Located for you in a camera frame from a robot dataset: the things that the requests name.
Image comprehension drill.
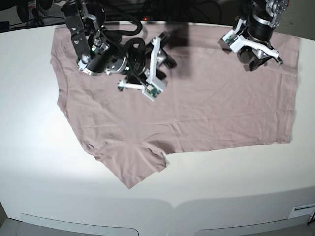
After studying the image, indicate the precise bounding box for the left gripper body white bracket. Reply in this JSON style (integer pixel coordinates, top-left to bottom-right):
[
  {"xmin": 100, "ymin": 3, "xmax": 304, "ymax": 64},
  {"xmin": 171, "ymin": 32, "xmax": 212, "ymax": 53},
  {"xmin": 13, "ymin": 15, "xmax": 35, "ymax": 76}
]
[{"xmin": 222, "ymin": 16, "xmax": 283, "ymax": 65}]

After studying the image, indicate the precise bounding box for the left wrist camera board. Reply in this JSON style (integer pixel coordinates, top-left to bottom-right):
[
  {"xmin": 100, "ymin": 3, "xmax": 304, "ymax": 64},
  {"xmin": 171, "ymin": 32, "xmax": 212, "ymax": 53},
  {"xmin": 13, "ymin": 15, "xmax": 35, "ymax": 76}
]
[{"xmin": 222, "ymin": 33, "xmax": 237, "ymax": 46}]

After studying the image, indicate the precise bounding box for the mauve T-shirt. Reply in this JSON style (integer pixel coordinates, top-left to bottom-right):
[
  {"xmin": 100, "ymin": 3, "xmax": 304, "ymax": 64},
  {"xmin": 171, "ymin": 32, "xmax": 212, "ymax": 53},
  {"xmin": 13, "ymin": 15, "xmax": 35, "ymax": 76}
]
[{"xmin": 51, "ymin": 24, "xmax": 300, "ymax": 188}]

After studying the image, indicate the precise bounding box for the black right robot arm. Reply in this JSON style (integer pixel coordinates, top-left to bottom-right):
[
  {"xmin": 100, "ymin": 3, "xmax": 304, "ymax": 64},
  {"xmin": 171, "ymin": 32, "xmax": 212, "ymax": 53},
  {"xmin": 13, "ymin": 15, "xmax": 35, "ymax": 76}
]
[{"xmin": 55, "ymin": 0, "xmax": 177, "ymax": 101}]

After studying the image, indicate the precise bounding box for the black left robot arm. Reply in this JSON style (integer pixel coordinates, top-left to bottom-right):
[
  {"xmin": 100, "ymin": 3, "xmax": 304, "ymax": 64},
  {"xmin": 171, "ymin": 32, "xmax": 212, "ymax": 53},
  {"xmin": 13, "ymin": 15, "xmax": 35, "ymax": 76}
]
[{"xmin": 222, "ymin": 0, "xmax": 289, "ymax": 72}]

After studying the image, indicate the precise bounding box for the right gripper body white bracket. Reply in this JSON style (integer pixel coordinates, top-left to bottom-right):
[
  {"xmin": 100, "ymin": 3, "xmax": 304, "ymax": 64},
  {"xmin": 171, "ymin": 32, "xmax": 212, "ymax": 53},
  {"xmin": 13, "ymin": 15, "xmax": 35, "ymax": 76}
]
[{"xmin": 118, "ymin": 33, "xmax": 169, "ymax": 93}]

